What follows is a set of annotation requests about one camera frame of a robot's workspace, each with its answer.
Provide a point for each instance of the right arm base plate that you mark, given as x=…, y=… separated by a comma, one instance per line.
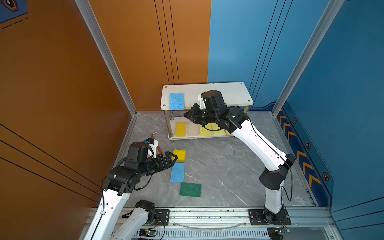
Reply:
x=260, y=217

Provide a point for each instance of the red hex key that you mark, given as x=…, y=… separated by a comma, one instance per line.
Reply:
x=156, y=143

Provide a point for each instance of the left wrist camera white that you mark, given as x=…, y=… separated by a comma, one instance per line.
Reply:
x=152, y=149

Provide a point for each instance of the circuit board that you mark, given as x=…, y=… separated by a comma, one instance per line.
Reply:
x=147, y=233
x=277, y=233

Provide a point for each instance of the right circuit board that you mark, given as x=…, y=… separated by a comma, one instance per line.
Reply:
x=277, y=233

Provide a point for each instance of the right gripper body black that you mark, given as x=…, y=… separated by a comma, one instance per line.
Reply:
x=196, y=114

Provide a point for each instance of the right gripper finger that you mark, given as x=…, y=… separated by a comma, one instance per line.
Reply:
x=193, y=112
x=193, y=119

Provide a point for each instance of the yellow porous sponge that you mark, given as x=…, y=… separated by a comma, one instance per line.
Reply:
x=204, y=132
x=219, y=132

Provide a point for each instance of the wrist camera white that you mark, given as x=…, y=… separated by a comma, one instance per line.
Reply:
x=152, y=149
x=201, y=102

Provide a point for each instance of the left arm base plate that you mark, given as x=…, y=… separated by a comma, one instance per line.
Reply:
x=158, y=215

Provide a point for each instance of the long yellow foam sponge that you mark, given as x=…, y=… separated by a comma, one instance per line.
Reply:
x=181, y=129

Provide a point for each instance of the white two-tier shelf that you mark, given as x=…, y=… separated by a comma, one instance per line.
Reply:
x=235, y=95

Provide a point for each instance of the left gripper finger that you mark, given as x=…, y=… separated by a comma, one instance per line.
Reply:
x=164, y=166
x=170, y=157

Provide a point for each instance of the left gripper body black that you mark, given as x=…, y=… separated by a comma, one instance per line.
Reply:
x=163, y=159

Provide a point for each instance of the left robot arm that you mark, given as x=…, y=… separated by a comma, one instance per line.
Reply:
x=108, y=212

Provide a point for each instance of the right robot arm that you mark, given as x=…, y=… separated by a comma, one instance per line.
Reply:
x=277, y=164

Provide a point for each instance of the pale pink sponge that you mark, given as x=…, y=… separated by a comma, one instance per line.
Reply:
x=193, y=130

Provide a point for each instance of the blue sponge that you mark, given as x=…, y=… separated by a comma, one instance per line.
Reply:
x=177, y=102
x=178, y=171

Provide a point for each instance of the left circuit board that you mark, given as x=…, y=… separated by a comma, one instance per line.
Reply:
x=147, y=233

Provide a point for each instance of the small thick yellow sponge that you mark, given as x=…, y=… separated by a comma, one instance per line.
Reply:
x=181, y=154

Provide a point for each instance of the green scouring pad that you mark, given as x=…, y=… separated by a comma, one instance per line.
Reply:
x=190, y=190

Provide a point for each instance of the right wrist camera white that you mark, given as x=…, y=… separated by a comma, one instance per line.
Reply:
x=201, y=102

